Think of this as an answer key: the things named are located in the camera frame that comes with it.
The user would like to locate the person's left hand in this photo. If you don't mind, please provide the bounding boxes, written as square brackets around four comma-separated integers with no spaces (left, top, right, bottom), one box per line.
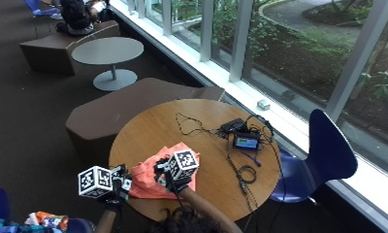
[97,163,133,212]

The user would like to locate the person's right hand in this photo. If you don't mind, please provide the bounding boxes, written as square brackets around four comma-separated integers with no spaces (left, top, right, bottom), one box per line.
[152,156,198,194]

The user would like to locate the orange cloth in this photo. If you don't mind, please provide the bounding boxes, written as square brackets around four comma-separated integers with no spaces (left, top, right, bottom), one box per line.
[128,141,199,200]

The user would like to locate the white marker cube right glove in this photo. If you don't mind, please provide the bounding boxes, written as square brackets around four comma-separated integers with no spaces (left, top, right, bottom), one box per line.
[165,149,199,181]

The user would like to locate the white marker cube glove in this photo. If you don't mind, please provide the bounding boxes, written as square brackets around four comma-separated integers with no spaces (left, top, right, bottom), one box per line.
[76,165,113,199]
[165,149,199,181]

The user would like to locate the white marker cube left glove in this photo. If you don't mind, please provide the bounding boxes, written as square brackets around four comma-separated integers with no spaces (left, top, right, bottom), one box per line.
[76,165,113,199]

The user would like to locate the large brown upholstered bench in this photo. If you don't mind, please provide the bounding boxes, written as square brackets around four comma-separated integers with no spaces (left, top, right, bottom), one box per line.
[64,77,226,163]

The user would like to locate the dark blue rounded seat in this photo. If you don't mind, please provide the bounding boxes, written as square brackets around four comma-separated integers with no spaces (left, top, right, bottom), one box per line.
[64,217,97,233]

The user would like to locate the black box device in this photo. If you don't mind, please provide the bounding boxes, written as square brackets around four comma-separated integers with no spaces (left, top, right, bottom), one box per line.
[217,117,247,138]

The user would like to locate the small device with lit screen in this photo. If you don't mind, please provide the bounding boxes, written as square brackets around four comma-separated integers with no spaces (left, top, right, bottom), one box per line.
[231,131,262,152]

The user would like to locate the blue pen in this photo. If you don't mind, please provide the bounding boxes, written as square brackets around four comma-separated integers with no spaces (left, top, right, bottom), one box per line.
[239,150,262,168]

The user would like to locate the colourful patterned bag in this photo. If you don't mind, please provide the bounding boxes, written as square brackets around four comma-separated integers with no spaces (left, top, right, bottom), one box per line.
[0,211,69,233]

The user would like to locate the small white box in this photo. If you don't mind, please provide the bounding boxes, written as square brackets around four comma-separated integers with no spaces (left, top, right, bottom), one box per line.
[255,99,271,112]

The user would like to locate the dark blue shell chair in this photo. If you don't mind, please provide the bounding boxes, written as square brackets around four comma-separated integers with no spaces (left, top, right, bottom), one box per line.
[269,108,359,204]

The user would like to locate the small brown upholstered bench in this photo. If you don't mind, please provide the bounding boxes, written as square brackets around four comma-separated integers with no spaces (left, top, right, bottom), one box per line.
[18,19,121,78]

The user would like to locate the thin black looped cable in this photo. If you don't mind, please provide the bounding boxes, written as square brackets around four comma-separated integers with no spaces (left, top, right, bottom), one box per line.
[174,112,222,137]

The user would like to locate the long black cable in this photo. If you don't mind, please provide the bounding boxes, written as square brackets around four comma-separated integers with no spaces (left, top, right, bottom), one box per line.
[225,114,286,233]

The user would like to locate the black coiled cable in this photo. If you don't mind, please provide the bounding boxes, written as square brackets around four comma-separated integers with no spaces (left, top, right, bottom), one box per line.
[235,164,258,186]

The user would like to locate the grey round pedestal table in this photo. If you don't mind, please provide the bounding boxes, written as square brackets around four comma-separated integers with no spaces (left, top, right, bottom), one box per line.
[69,36,145,92]

